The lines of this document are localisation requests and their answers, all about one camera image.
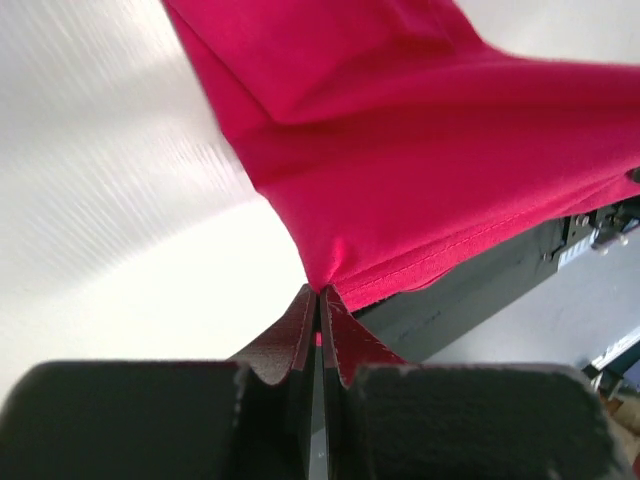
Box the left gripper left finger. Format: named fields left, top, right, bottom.
left=1, top=287, right=318, bottom=479

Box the pink t shirt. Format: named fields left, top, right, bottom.
left=165, top=1, right=639, bottom=310

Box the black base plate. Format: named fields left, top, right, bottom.
left=355, top=196, right=639, bottom=362

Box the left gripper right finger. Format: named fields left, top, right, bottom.
left=319, top=287, right=630, bottom=479

